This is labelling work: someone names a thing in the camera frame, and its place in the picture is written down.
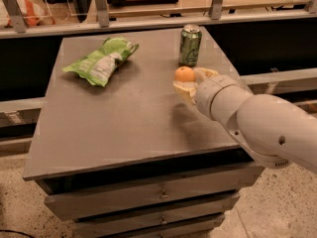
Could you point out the grey drawer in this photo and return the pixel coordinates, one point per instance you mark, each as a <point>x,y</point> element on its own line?
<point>151,191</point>
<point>158,216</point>
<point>207,222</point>

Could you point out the orange white striped bag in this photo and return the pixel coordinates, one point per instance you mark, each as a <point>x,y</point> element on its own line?
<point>33,13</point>

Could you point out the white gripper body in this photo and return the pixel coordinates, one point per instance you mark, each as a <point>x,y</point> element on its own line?
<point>210,90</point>

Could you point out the top grey drawer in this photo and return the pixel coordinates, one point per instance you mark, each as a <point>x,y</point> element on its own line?
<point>151,191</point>

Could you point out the bottom grey drawer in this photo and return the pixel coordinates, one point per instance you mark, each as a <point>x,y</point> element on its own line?
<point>207,222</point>

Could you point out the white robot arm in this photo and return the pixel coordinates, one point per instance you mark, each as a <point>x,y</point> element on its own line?
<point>273,131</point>

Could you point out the green soda can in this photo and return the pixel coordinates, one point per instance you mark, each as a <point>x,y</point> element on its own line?
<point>190,39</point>

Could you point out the green chip bag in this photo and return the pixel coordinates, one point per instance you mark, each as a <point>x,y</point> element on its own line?
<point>98,66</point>

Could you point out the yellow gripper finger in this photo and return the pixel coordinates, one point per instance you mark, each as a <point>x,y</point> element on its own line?
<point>203,73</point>
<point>186,90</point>

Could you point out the grey metal railing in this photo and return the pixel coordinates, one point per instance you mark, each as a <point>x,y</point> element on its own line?
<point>79,17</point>

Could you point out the middle grey drawer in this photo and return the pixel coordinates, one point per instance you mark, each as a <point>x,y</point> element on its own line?
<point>158,216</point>

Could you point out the orange fruit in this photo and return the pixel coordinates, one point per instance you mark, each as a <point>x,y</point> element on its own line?
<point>184,74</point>

